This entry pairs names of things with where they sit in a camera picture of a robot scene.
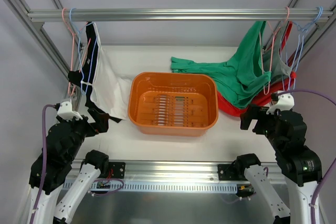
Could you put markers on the aluminium hanging rail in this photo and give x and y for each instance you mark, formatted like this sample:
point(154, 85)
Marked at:
point(135, 14)

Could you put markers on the green tank top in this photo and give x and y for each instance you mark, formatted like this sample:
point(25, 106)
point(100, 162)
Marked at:
point(238, 79)

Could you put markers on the white tank top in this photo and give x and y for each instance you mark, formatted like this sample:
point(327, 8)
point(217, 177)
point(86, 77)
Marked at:
point(110, 92)

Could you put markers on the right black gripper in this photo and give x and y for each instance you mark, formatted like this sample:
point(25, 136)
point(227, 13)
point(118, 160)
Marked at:
point(256, 118)

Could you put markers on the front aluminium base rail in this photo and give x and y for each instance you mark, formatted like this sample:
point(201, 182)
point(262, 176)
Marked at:
point(171, 171)

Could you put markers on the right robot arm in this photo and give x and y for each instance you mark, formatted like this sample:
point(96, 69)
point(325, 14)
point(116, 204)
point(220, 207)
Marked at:
point(301, 167)

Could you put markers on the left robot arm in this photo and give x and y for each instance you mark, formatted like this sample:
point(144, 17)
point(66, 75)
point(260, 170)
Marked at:
point(61, 144)

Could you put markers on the grey tank top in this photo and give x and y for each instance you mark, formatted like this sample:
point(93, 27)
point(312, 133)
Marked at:
point(279, 68)

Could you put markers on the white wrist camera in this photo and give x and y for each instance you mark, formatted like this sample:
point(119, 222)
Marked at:
point(280, 101)
point(67, 112)

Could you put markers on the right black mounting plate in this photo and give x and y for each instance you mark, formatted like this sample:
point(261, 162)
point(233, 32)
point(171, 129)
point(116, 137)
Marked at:
point(226, 172)

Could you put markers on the red tank top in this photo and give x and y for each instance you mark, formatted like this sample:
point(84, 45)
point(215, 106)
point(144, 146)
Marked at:
point(260, 99)

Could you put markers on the black mounting plate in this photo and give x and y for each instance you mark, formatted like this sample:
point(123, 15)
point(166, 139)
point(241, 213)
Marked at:
point(226, 172)
point(116, 170)

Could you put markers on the blue wire hanger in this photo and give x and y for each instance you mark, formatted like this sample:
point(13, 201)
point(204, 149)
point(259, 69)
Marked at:
point(293, 61)
point(83, 57)

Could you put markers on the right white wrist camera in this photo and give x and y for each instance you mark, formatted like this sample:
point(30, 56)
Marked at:
point(280, 101)

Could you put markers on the orange plastic basket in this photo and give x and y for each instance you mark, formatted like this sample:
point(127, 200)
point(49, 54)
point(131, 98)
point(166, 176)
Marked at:
point(175, 104)

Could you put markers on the white slotted cable duct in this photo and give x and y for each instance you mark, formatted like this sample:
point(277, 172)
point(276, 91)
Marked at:
point(133, 186)

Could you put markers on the black tank top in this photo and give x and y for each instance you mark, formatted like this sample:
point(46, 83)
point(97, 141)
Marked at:
point(89, 67)

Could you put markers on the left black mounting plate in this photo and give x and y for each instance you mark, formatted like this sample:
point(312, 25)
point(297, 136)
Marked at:
point(116, 170)

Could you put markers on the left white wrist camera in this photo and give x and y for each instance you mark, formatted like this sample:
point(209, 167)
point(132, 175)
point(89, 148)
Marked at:
point(67, 112)

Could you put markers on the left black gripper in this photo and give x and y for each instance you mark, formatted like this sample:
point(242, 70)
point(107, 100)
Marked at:
point(92, 123)

